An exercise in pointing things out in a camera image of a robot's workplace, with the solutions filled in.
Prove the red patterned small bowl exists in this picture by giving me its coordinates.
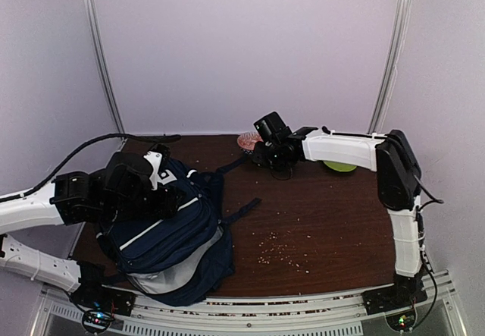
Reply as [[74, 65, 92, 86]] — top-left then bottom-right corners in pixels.
[[236, 131, 262, 155]]

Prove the aluminium frame post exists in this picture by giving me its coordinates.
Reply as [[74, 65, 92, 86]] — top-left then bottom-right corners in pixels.
[[83, 0, 125, 133], [368, 0, 412, 133]]

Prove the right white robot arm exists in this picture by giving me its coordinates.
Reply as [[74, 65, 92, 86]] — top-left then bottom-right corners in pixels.
[[254, 111, 429, 307]]

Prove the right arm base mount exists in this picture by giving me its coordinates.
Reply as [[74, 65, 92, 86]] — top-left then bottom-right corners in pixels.
[[361, 284, 427, 334]]

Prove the left aluminium frame post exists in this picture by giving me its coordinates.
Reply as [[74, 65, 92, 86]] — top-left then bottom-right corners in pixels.
[[83, 0, 125, 133]]

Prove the right aluminium frame post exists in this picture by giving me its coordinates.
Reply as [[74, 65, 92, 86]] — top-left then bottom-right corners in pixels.
[[368, 0, 412, 133]]

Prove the front aluminium rail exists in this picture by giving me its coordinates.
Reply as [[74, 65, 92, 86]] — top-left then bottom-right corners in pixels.
[[36, 271, 467, 336]]

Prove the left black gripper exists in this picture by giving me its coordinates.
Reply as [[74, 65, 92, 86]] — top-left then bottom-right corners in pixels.
[[103, 184, 192, 223]]

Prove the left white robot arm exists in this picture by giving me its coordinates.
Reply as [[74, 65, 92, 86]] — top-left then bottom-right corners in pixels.
[[1, 133, 181, 309]]

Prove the green plate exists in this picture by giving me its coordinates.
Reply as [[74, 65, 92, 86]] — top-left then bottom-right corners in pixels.
[[323, 161, 357, 173]]

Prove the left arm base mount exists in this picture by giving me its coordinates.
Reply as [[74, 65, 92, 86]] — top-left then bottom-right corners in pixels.
[[66, 284, 136, 334]]

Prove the navy blue student backpack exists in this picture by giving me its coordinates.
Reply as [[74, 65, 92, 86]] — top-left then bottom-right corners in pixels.
[[98, 155, 261, 306]]

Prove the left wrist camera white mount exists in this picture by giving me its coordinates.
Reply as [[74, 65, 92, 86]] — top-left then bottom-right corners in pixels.
[[144, 144, 171, 190]]

